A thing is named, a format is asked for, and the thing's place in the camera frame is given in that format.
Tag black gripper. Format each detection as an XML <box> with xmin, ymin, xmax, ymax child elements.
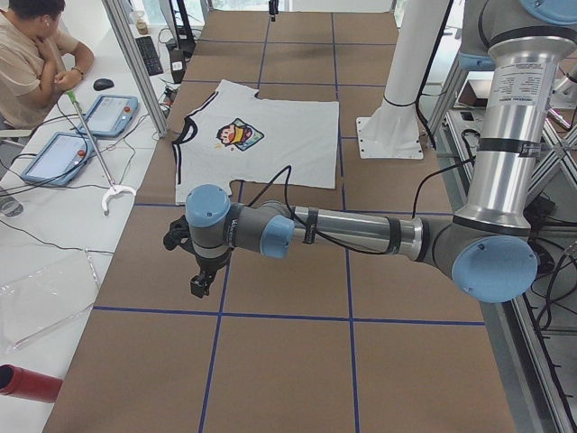
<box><xmin>190</xmin><ymin>249</ymin><xmax>233</xmax><ymax>297</ymax></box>

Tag grey cartoon print t-shirt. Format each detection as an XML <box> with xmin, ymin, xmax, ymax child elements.
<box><xmin>172</xmin><ymin>80</ymin><xmax>339</xmax><ymax>204</ymax></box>

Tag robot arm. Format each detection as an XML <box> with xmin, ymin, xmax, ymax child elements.
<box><xmin>180</xmin><ymin>1</ymin><xmax>576</xmax><ymax>303</ymax></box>

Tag reacher grabber tool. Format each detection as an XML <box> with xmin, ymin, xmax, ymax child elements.
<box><xmin>66</xmin><ymin>90</ymin><xmax>136</xmax><ymax>217</ymax></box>

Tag clear acrylic sheet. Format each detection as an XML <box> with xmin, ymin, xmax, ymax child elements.
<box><xmin>1</xmin><ymin>253</ymin><xmax>99</xmax><ymax>355</ymax></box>

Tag near blue teach pendant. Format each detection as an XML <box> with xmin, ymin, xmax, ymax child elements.
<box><xmin>21</xmin><ymin>133</ymin><xmax>94</xmax><ymax>187</ymax></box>

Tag blue teach pendant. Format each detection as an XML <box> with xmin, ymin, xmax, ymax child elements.
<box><xmin>21</xmin><ymin>133</ymin><xmax>94</xmax><ymax>187</ymax></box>
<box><xmin>84</xmin><ymin>95</ymin><xmax>139</xmax><ymax>138</ymax></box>

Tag far blue teach pendant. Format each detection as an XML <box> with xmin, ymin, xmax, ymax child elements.
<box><xmin>84</xmin><ymin>95</ymin><xmax>139</xmax><ymax>138</ymax></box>

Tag red cylinder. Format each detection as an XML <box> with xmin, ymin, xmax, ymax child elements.
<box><xmin>1</xmin><ymin>364</ymin><xmax>62</xmax><ymax>403</ymax></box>

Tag black computer mouse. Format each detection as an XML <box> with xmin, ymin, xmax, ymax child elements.
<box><xmin>93</xmin><ymin>78</ymin><xmax>114</xmax><ymax>91</ymax></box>

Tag black keyboard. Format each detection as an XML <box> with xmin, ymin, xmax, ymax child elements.
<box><xmin>134</xmin><ymin>36</ymin><xmax>163</xmax><ymax>76</ymax></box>

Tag seated person beige shirt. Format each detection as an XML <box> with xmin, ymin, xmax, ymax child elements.
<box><xmin>1</xmin><ymin>1</ymin><xmax>94</xmax><ymax>129</ymax></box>

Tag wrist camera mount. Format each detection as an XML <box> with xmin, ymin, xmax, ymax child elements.
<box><xmin>163</xmin><ymin>216</ymin><xmax>194</xmax><ymax>253</ymax></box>

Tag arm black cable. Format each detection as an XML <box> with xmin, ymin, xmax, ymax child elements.
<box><xmin>249</xmin><ymin>152</ymin><xmax>479</xmax><ymax>253</ymax></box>

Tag white camera stand column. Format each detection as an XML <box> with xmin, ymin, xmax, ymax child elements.
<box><xmin>356</xmin><ymin>0</ymin><xmax>452</xmax><ymax>160</ymax></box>

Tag aluminium frame post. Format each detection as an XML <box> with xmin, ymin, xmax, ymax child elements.
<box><xmin>102</xmin><ymin>0</ymin><xmax>168</xmax><ymax>138</ymax></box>

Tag aluminium side frame rack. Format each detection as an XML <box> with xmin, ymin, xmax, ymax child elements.
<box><xmin>432</xmin><ymin>53</ymin><xmax>577</xmax><ymax>433</ymax></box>

